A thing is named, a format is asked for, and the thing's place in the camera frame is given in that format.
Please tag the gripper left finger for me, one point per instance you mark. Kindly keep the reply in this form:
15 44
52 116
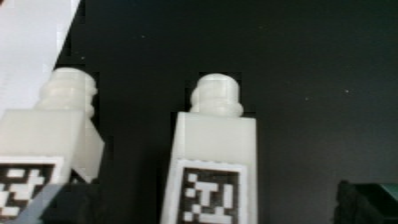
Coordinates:
65 205

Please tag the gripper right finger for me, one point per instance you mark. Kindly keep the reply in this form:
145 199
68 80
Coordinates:
367 203

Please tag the paper sheet with tags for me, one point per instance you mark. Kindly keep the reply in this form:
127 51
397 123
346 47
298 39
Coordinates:
35 26

